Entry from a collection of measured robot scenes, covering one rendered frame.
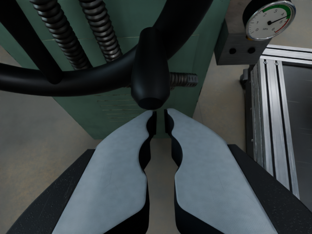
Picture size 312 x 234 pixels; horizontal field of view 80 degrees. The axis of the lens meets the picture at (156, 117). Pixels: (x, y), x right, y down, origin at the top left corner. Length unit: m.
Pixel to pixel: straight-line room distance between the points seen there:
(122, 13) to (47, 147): 0.80
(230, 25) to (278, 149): 0.48
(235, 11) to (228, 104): 0.67
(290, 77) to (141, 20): 0.73
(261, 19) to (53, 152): 0.93
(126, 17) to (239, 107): 0.79
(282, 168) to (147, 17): 0.60
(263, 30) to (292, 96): 0.58
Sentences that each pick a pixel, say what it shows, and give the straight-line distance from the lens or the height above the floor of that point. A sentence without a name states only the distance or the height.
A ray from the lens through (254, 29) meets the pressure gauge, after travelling 0.34.
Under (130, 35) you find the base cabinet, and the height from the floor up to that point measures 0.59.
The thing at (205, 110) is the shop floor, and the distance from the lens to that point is 0.98.
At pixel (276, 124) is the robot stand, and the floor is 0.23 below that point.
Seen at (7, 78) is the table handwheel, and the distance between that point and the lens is 0.24.
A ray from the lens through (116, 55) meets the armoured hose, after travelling 0.25.
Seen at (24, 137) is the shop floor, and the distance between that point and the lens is 1.12.
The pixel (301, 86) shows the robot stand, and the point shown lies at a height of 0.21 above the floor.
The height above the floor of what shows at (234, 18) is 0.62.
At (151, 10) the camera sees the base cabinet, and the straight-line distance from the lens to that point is 0.36.
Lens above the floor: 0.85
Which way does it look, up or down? 64 degrees down
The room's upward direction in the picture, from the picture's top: 4 degrees counter-clockwise
